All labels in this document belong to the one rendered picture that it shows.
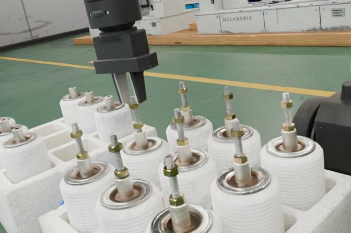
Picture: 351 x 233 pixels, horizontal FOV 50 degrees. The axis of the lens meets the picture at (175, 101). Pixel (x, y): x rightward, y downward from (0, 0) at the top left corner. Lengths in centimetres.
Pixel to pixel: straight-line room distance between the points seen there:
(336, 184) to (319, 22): 208
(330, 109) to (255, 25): 211
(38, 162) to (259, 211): 54
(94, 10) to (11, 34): 631
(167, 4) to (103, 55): 327
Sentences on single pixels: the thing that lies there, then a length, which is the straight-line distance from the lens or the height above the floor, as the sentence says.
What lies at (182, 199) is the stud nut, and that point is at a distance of 44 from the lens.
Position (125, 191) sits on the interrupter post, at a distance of 54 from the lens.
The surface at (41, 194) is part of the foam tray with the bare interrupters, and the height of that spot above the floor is 14.
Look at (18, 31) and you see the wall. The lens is 695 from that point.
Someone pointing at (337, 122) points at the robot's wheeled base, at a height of 18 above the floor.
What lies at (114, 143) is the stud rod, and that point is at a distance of 52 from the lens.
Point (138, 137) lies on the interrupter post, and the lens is 68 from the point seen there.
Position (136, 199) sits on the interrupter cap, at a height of 25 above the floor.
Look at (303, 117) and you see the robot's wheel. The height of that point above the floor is 17.
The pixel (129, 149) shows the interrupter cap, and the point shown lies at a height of 25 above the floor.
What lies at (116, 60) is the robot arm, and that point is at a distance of 63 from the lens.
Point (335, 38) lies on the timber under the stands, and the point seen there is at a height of 5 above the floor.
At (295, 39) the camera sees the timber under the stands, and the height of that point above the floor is 5.
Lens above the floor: 52
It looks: 17 degrees down
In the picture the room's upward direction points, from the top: 10 degrees counter-clockwise
